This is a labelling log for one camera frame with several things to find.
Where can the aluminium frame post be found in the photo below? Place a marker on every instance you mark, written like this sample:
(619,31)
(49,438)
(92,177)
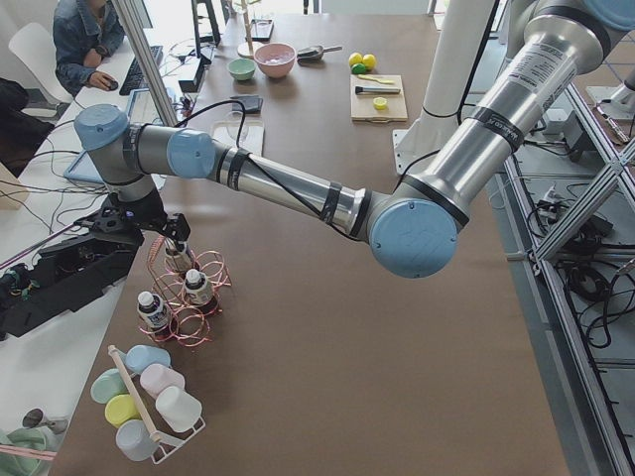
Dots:
(131,23)

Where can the black equipment case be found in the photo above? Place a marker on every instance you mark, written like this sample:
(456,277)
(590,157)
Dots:
(68,276)

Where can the half lemon slice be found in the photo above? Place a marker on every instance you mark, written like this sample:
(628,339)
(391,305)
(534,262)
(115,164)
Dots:
(380,103)

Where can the yellow plastic knife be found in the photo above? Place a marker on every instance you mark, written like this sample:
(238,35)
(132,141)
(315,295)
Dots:
(376,79)

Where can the steel muddler black tip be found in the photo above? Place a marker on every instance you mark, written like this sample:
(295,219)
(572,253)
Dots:
(372,90)

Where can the yellow plastic cup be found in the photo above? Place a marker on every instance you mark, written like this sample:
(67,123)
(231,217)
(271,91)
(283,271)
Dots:
(120,409)

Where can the metal ice scoop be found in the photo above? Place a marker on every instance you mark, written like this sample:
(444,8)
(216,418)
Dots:
(315,53)

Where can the near blue teach pendant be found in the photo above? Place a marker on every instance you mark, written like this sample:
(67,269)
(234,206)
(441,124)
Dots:
(83,169)

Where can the person in denim jacket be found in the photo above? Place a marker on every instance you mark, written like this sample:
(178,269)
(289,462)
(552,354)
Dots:
(86,33)

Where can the green lime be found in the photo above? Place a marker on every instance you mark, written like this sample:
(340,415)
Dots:
(369,61)

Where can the grey-blue plastic cup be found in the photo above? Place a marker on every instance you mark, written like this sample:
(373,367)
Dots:
(134,440)

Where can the black keyboard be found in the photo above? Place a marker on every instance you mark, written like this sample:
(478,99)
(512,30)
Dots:
(135,77)

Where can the tea bottle white cap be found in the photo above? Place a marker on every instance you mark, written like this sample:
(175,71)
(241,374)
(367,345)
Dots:
(200,291)

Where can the white wire cup rack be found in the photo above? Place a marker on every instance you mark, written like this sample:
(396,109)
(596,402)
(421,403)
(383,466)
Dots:
(170,442)

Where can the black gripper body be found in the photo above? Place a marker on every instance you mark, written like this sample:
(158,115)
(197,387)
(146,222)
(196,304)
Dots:
(148,211)

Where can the cream rabbit serving tray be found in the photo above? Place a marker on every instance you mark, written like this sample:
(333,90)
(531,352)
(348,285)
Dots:
(255,137)

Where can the blue teach pendant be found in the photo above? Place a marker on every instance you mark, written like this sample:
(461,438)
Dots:
(83,169)
(141,107)

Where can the clear wine glass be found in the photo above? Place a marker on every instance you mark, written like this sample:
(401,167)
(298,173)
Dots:
(236,127)

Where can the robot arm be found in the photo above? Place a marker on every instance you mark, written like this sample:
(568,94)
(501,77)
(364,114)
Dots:
(413,231)

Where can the white plastic cup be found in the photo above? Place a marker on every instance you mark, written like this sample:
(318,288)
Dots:
(178,408)

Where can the copper wire bottle basket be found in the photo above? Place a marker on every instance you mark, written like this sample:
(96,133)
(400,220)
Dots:
(190,327)

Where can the upper yellow lemon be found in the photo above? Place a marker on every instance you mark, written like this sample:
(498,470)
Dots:
(355,58)

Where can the blue plastic cup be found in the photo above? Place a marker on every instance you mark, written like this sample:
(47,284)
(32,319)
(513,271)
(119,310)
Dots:
(139,357)

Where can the green ceramic bowl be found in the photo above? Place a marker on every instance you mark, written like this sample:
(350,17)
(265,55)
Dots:
(242,69)

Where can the pink plastic cup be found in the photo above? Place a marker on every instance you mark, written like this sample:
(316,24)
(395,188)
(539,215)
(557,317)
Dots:
(157,377)

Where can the pink bowl of ice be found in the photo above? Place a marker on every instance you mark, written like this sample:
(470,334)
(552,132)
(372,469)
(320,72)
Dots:
(275,60)

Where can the wooden cup stand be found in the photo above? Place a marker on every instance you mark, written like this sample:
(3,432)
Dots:
(249,47)

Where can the bamboo cutting board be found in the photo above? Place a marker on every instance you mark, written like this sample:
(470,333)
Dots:
(361,106)

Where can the far blue teach pendant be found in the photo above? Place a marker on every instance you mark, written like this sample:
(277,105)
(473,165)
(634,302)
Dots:
(141,107)

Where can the green plastic cup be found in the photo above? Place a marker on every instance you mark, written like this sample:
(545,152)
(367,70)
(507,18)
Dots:
(107,386)

